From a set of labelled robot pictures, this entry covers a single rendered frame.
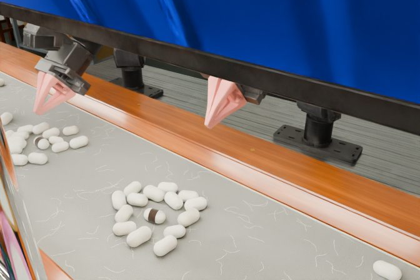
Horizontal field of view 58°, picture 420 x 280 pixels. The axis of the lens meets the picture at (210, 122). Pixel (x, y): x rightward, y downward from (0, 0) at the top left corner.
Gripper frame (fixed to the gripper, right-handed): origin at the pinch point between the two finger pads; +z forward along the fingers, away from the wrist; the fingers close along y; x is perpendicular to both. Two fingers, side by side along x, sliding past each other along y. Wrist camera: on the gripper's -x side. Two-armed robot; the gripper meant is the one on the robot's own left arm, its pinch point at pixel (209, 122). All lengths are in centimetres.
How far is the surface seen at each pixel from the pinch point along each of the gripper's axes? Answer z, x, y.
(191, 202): 12.3, 1.8, 3.0
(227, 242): 14.7, 2.4, 11.0
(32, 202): 24.4, -6.1, -18.3
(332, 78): 3.5, -30.2, 26.9
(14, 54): -2, 13, -89
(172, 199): 13.3, 1.0, 0.2
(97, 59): -55, 140, -230
